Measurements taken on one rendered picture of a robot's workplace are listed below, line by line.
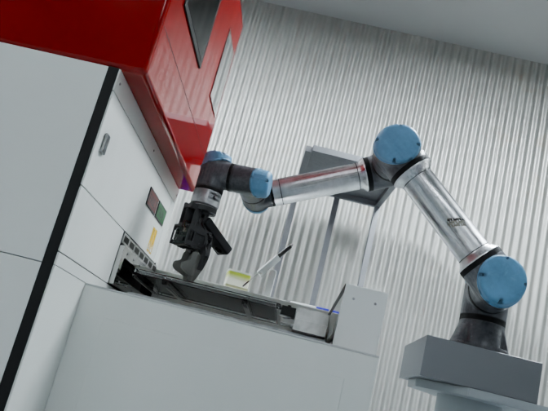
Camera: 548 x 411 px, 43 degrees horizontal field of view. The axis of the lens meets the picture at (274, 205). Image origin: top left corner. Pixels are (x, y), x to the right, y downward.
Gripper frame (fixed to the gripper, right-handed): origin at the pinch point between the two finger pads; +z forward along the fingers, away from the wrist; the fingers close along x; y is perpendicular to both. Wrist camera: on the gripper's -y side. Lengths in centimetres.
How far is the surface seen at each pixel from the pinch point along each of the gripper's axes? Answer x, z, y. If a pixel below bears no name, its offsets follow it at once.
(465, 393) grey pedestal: 57, 11, -42
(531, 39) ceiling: -61, -225, -242
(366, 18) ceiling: -144, -225, -179
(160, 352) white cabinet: 27.1, 19.2, 21.2
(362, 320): 50, 2, -11
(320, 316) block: 30.7, 1.5, -17.9
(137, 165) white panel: 5.9, -20.9, 27.4
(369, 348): 52, 8, -13
